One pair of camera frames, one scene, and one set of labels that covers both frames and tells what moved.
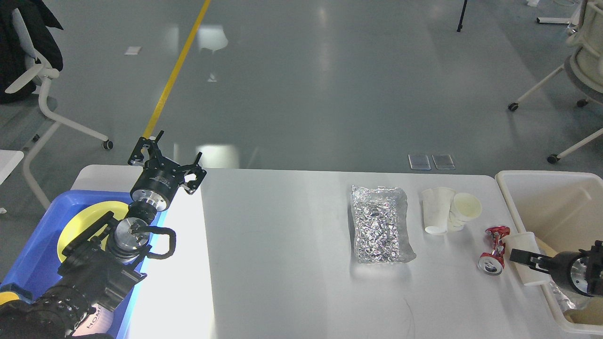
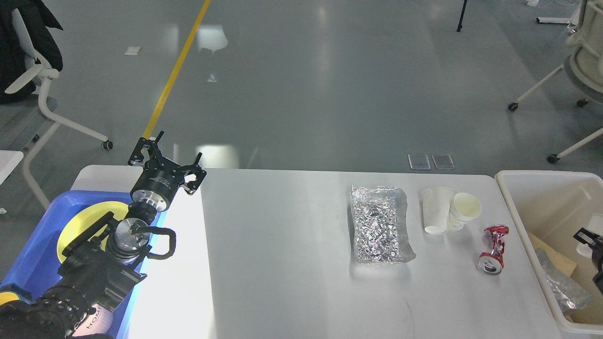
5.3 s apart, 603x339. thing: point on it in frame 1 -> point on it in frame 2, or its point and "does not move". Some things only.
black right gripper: [567, 269] -> [586, 237]
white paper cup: [527, 241] -> [596, 225]
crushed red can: [492, 263] does not move
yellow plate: [87, 219] does not move
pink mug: [98, 322] does not move
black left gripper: [158, 181] does not move
